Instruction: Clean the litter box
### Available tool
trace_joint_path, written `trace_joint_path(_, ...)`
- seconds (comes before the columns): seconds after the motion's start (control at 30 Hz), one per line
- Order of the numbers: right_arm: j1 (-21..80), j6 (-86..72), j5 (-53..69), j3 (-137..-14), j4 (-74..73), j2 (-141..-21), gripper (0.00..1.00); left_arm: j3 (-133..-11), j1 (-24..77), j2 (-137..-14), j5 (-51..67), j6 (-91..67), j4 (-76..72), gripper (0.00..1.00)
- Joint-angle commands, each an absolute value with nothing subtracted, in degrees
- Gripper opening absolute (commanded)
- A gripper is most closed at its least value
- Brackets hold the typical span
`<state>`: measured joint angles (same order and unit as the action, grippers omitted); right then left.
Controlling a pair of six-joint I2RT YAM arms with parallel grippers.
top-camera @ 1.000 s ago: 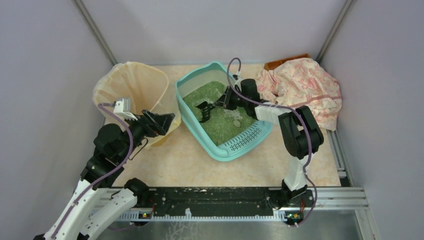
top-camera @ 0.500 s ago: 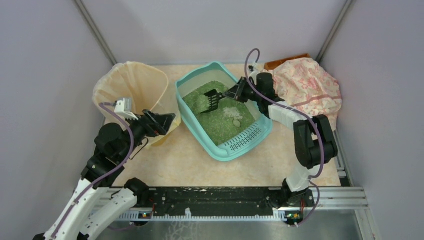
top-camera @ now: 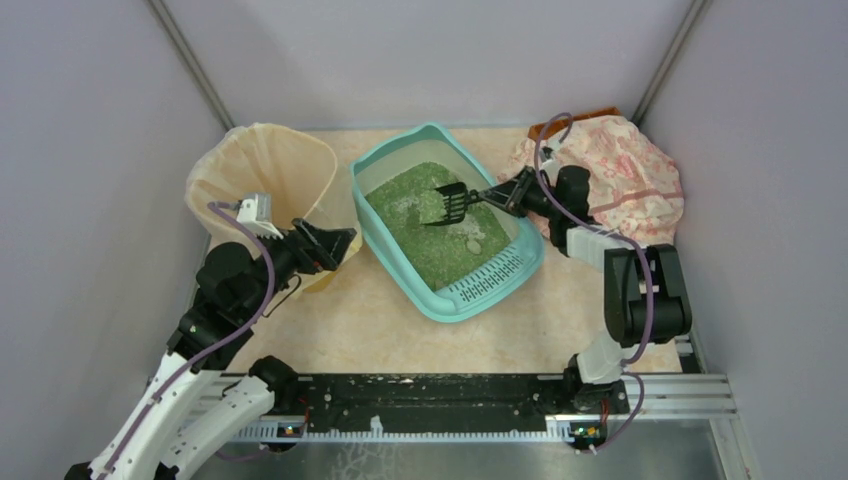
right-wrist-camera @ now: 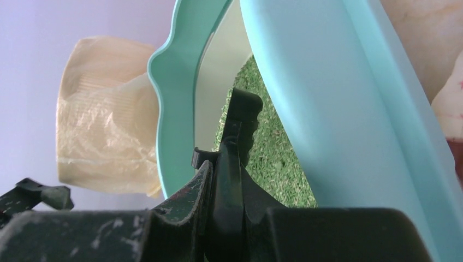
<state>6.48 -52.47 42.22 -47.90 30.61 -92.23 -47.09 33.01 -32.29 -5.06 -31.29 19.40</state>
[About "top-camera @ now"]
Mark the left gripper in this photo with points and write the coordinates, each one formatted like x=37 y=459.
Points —
x=307 y=246

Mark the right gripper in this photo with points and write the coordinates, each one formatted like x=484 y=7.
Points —
x=519 y=192

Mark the black litter scoop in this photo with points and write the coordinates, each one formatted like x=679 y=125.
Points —
x=456 y=199

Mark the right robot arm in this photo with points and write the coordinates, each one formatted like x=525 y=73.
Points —
x=645 y=300

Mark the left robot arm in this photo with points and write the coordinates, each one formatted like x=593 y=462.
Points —
x=158 y=441

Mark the brown wooden box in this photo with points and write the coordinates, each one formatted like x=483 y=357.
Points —
x=534 y=131

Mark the green litter clump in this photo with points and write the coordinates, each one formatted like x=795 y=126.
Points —
x=473 y=247

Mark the teal litter box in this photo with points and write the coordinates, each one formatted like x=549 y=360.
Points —
x=431 y=264

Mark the bin with beige bag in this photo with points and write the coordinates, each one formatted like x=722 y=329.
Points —
x=301 y=173

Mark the pink patterned cloth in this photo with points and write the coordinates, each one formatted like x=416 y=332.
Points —
x=635 y=188

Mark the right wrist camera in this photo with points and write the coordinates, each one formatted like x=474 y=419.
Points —
x=548 y=160

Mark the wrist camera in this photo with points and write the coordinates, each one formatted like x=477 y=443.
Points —
x=548 y=160
x=255 y=214

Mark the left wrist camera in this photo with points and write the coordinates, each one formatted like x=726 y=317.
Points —
x=255 y=214

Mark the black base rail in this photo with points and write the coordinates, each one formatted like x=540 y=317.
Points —
x=483 y=408

